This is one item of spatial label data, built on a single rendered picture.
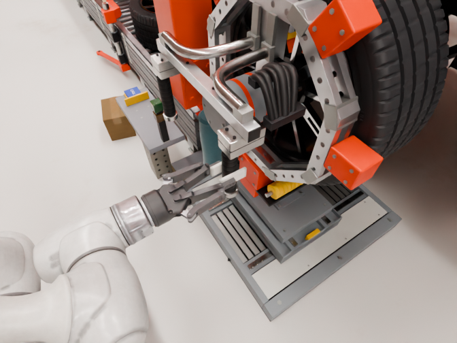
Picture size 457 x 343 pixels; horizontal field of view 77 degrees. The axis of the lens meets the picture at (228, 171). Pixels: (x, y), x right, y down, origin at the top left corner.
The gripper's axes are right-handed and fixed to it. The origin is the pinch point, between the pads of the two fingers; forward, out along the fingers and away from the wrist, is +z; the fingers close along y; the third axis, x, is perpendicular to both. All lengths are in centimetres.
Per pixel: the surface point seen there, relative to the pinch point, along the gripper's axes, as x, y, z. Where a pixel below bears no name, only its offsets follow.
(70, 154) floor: -83, -122, -41
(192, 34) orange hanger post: 1, -60, 23
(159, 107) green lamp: -19, -53, 3
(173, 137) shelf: -38, -55, 7
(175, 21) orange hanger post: 7, -60, 17
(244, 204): -68, -24, 25
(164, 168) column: -76, -73, 3
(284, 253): -68, 6, 25
